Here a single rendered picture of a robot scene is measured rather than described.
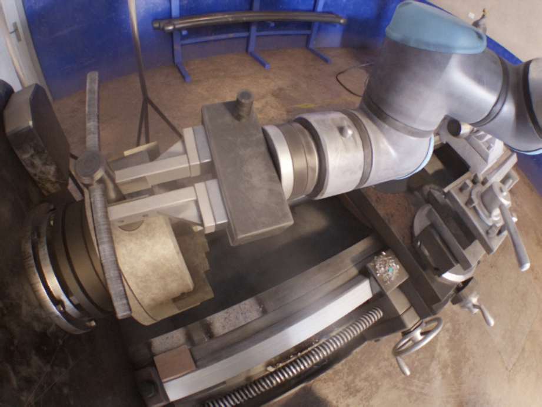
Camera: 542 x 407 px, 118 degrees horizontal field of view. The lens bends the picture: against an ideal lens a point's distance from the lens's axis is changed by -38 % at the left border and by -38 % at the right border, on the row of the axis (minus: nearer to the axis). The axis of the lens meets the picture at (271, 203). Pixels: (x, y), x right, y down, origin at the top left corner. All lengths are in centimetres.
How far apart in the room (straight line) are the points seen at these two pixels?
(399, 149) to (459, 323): 189
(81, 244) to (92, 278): 4
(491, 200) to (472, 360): 167
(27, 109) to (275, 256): 71
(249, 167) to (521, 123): 27
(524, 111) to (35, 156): 60
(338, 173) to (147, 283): 23
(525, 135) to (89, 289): 53
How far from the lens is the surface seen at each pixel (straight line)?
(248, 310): 62
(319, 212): 91
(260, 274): 77
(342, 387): 156
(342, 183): 26
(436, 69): 24
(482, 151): 135
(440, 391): 194
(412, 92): 25
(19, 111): 43
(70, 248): 36
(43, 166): 46
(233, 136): 24
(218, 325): 62
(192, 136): 25
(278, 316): 63
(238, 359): 60
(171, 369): 60
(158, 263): 30
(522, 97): 30
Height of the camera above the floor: 144
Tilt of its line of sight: 54 degrees down
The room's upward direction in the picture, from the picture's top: 12 degrees clockwise
